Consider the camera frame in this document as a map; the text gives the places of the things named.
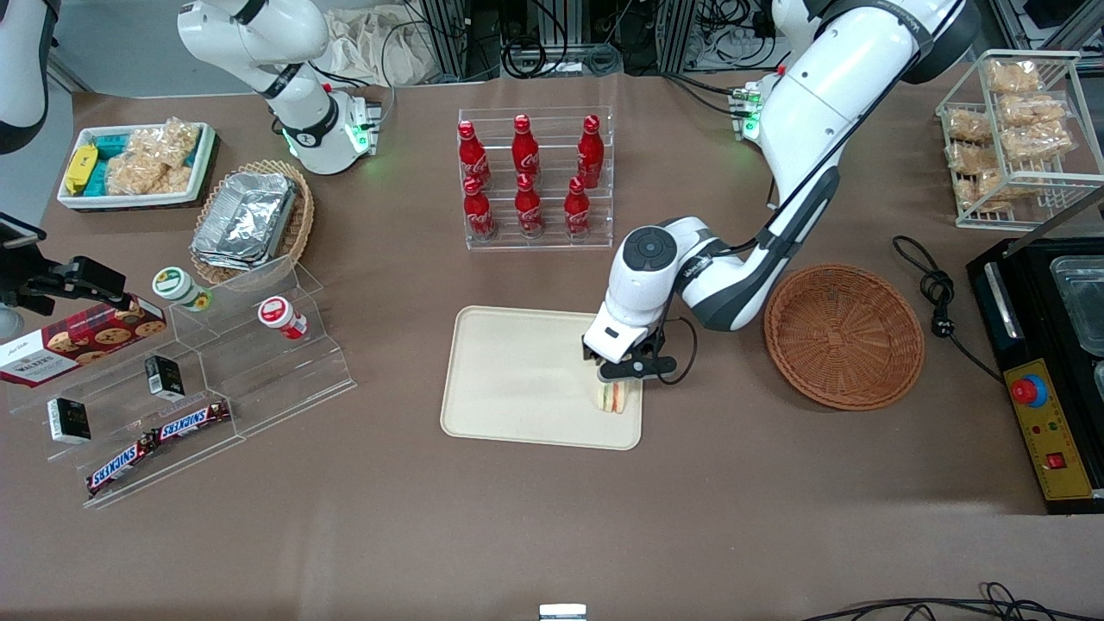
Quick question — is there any bagged rice cracker snack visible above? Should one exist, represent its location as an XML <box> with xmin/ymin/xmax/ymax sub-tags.
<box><xmin>129</xmin><ymin>116</ymin><xmax>204</xmax><ymax>170</ymax></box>
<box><xmin>105</xmin><ymin>155</ymin><xmax>193</xmax><ymax>197</ymax></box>

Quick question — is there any layered sandwich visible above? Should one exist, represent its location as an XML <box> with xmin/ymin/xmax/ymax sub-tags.
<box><xmin>597</xmin><ymin>379</ymin><xmax>640</xmax><ymax>416</ymax></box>

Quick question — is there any clear acrylic bottle rack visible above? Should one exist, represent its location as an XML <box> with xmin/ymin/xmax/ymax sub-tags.
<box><xmin>457</xmin><ymin>106</ymin><xmax>615</xmax><ymax>252</ymax></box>

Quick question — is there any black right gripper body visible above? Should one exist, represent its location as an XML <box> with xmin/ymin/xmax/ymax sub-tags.
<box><xmin>0</xmin><ymin>259</ymin><xmax>80</xmax><ymax>317</ymax></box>

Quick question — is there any white cloth bag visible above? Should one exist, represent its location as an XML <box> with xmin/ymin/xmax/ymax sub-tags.
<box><xmin>323</xmin><ymin>7</ymin><xmax>437</xmax><ymax>88</ymax></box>

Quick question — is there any Walkers red tartan cookie box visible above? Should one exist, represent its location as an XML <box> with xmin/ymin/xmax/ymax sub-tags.
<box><xmin>0</xmin><ymin>295</ymin><xmax>168</xmax><ymax>389</ymax></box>

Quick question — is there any aluminium frame profile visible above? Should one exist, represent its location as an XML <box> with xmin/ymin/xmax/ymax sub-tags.
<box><xmin>659</xmin><ymin>0</ymin><xmax>701</xmax><ymax>75</ymax></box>
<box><xmin>418</xmin><ymin>0</ymin><xmax>503</xmax><ymax>84</ymax></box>

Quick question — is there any black power cable with plug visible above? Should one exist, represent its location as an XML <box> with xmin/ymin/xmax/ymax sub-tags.
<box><xmin>892</xmin><ymin>235</ymin><xmax>1007</xmax><ymax>386</ymax></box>

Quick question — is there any white wire basket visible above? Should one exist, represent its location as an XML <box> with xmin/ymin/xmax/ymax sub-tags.
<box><xmin>936</xmin><ymin>49</ymin><xmax>1104</xmax><ymax>230</ymax></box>

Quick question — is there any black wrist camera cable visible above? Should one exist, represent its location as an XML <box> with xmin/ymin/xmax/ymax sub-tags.
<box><xmin>662</xmin><ymin>314</ymin><xmax>700</xmax><ymax>386</ymax></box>

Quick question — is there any black floor cable bundle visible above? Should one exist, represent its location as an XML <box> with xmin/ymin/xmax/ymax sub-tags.
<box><xmin>800</xmin><ymin>581</ymin><xmax>1104</xmax><ymax>621</ymax></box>

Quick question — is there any light wicker basket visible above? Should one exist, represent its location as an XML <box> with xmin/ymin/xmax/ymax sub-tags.
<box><xmin>190</xmin><ymin>159</ymin><xmax>316</xmax><ymax>286</ymax></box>

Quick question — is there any brown round wicker basket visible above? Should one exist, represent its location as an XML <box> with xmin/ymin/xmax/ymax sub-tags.
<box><xmin>764</xmin><ymin>263</ymin><xmax>925</xmax><ymax>411</ymax></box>

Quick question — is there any steel pan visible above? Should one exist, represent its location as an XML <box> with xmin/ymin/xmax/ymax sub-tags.
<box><xmin>1048</xmin><ymin>255</ymin><xmax>1104</xmax><ymax>357</ymax></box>

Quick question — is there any blue snack packet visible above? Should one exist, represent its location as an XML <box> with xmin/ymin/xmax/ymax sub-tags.
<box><xmin>90</xmin><ymin>131</ymin><xmax>139</xmax><ymax>161</ymax></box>

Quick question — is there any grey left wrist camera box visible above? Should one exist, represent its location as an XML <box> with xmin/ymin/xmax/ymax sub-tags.
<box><xmin>598</xmin><ymin>352</ymin><xmax>679</xmax><ymax>385</ymax></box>

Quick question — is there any yellow snack packet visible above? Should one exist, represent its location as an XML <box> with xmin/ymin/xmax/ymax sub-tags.
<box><xmin>66</xmin><ymin>144</ymin><xmax>101</xmax><ymax>196</ymax></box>

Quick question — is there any red Coca-Cola bottle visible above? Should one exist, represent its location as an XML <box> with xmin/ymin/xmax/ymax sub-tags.
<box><xmin>463</xmin><ymin>176</ymin><xmax>498</xmax><ymax>242</ymax></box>
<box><xmin>576</xmin><ymin>114</ymin><xmax>605</xmax><ymax>190</ymax></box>
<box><xmin>514</xmin><ymin>173</ymin><xmax>545</xmax><ymax>239</ymax></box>
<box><xmin>511</xmin><ymin>114</ymin><xmax>542</xmax><ymax>182</ymax></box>
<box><xmin>563</xmin><ymin>176</ymin><xmax>593</xmax><ymax>239</ymax></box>
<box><xmin>457</xmin><ymin>120</ymin><xmax>492</xmax><ymax>191</ymax></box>

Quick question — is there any black cable coil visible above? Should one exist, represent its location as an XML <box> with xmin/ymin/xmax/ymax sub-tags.
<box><xmin>500</xmin><ymin>34</ymin><xmax>624</xmax><ymax>80</ymax></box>

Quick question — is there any clear acrylic stepped shelf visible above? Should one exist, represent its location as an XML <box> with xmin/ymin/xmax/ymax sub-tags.
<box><xmin>9</xmin><ymin>257</ymin><xmax>358</xmax><ymax>510</ymax></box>

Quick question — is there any bagged fried snack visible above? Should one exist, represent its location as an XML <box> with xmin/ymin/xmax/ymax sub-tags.
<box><xmin>956</xmin><ymin>168</ymin><xmax>1036</xmax><ymax>211</ymax></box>
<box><xmin>1000</xmin><ymin>122</ymin><xmax>1076</xmax><ymax>164</ymax></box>
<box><xmin>986</xmin><ymin>59</ymin><xmax>1044</xmax><ymax>96</ymax></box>
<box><xmin>999</xmin><ymin>93</ymin><xmax>1067</xmax><ymax>127</ymax></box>
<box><xmin>947</xmin><ymin>108</ymin><xmax>994</xmax><ymax>144</ymax></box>
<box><xmin>947</xmin><ymin>141</ymin><xmax>998</xmax><ymax>174</ymax></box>

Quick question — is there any Snickers chocolate bar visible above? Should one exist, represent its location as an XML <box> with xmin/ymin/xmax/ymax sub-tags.
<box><xmin>154</xmin><ymin>399</ymin><xmax>233</xmax><ymax>442</ymax></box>
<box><xmin>85</xmin><ymin>435</ymin><xmax>159</xmax><ymax>498</ymax></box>

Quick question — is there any red lidded yogurt cup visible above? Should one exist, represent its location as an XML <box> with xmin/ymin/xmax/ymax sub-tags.
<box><xmin>258</xmin><ymin>296</ymin><xmax>309</xmax><ymax>340</ymax></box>

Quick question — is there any small black carton box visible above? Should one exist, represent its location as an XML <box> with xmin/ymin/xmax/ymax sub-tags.
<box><xmin>144</xmin><ymin>354</ymin><xmax>186</xmax><ymax>402</ymax></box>
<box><xmin>47</xmin><ymin>398</ymin><xmax>93</xmax><ymax>445</ymax></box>

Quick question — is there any green lidded sunflower cup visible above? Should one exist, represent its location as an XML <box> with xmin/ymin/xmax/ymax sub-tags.
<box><xmin>153</xmin><ymin>267</ymin><xmax>214</xmax><ymax>313</ymax></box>

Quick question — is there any cream plastic serving tray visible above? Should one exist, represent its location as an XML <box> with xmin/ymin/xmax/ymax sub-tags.
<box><xmin>440</xmin><ymin>305</ymin><xmax>644</xmax><ymax>451</ymax></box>

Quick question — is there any aluminium foil container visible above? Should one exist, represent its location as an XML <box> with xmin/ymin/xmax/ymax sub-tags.
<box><xmin>190</xmin><ymin>171</ymin><xmax>299</xmax><ymax>271</ymax></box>

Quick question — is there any white rectangular snack tray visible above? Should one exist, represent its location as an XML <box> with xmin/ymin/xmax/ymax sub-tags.
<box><xmin>56</xmin><ymin>121</ymin><xmax>219</xmax><ymax>211</ymax></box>

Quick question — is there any black appliance with yellow panel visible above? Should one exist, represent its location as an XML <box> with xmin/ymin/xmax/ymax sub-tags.
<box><xmin>965</xmin><ymin>185</ymin><xmax>1104</xmax><ymax>517</ymax></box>

